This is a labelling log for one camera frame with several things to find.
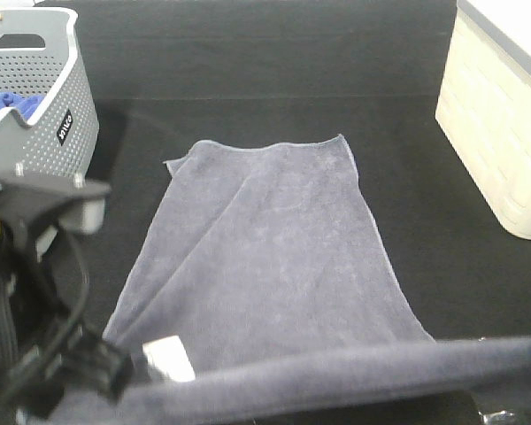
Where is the blue towel in basket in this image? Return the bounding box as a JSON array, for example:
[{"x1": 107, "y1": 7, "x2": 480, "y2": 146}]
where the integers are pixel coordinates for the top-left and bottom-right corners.
[{"x1": 0, "y1": 92, "x2": 44, "y2": 120}]

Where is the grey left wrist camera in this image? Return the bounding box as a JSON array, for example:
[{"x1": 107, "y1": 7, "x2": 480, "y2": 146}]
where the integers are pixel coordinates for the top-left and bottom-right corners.
[{"x1": 0, "y1": 164, "x2": 111, "y2": 259}]

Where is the grey perforated laundry basket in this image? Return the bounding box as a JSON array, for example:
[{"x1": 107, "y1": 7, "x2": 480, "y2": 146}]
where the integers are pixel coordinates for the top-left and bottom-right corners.
[{"x1": 0, "y1": 7, "x2": 99, "y2": 176}]

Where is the grey terry towel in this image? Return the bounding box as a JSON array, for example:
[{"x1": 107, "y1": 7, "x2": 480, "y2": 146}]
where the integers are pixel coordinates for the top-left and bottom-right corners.
[{"x1": 49, "y1": 136, "x2": 531, "y2": 424}]

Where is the cream plastic storage box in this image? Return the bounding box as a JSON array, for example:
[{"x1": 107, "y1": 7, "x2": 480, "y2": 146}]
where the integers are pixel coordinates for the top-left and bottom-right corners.
[{"x1": 435, "y1": 1, "x2": 531, "y2": 240}]

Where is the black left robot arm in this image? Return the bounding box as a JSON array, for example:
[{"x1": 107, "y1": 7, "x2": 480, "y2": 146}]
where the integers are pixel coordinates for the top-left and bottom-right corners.
[{"x1": 0, "y1": 225, "x2": 134, "y2": 418}]

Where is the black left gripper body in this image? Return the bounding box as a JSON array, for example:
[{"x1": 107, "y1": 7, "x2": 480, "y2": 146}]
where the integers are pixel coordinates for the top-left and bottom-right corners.
[{"x1": 8, "y1": 323, "x2": 134, "y2": 403}]

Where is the clear tape strip right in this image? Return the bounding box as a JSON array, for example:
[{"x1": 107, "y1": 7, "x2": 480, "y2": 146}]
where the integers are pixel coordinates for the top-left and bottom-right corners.
[{"x1": 479, "y1": 410, "x2": 520, "y2": 425}]

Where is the black table cloth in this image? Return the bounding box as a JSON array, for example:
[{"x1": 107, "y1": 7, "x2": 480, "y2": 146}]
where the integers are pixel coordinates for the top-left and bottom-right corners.
[{"x1": 69, "y1": 1, "x2": 531, "y2": 424}]

